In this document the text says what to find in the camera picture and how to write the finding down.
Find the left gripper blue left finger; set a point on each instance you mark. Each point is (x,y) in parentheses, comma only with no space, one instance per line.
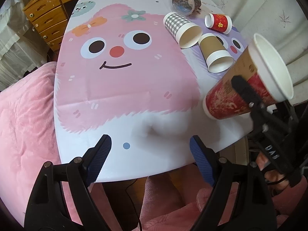
(94,159)

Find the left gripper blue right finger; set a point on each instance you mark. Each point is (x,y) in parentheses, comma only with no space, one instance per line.
(204,158)

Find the tall red paper cup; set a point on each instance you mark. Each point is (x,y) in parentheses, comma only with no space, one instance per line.
(265,71)

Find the brown sleeve paper cup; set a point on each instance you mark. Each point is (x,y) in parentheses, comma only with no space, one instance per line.
(217,58)

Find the small red paper cup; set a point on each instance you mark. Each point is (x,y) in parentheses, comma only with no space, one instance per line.
(218,22)

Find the checkered paper cup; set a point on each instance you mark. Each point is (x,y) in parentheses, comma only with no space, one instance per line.
(185,32)

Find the dark patterned plastic cup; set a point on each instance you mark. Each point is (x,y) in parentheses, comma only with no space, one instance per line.
(185,7)

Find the pink robe legs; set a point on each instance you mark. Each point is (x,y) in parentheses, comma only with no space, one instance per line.
(225,196)

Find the pink fluffy blanket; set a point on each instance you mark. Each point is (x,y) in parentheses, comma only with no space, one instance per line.
(27,136)

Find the cartoon monster tablecloth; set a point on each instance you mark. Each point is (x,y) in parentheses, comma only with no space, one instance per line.
(121,73)

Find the white floral curtain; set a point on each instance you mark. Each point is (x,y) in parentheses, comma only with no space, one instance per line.
(284,24)

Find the lace covered piano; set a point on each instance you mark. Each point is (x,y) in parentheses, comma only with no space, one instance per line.
(22,48)

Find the wooden desk with drawers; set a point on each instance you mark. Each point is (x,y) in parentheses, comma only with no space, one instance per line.
(49,18)

